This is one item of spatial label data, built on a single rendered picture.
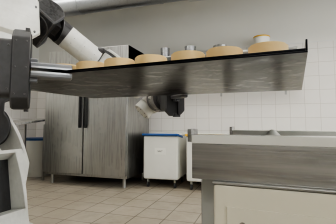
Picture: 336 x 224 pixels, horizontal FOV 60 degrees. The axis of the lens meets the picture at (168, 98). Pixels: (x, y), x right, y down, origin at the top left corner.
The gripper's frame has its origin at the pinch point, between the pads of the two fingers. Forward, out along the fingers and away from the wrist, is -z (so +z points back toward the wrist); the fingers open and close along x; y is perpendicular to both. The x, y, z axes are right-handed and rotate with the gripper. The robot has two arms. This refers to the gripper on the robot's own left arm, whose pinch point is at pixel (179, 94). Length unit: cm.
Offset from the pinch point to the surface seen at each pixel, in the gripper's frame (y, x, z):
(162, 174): 111, -82, 319
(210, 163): -12.6, -13.4, -39.0
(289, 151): -5.5, -11.5, -46.0
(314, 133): 18.0, -10.4, -28.5
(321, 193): -4, -16, -49
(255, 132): 9.6, -10.3, -20.2
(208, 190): -10.9, -17.9, -35.2
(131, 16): 91, 182, 423
